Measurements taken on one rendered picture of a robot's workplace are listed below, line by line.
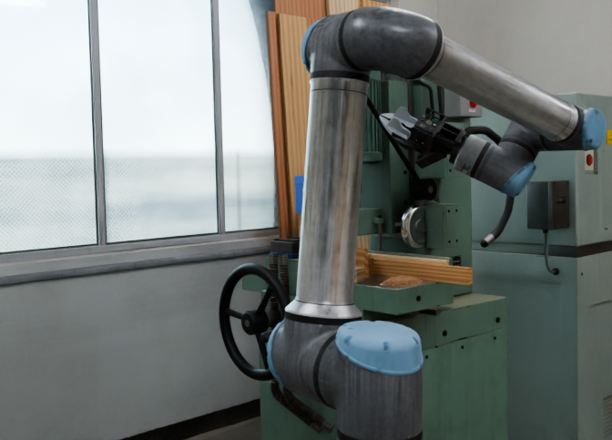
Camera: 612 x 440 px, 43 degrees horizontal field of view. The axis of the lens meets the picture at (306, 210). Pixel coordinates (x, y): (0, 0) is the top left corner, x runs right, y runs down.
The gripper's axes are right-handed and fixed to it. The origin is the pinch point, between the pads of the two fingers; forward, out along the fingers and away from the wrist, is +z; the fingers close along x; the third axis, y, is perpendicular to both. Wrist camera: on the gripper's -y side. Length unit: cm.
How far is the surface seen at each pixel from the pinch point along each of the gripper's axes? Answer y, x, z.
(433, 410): -50, 41, -42
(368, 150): -16.7, -0.8, 3.4
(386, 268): -30.6, 20.3, -15.0
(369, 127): -14.0, -5.8, 6.1
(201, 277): -161, 4, 72
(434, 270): -19.8, 19.7, -26.9
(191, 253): -152, 0, 79
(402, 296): -14.1, 32.7, -23.8
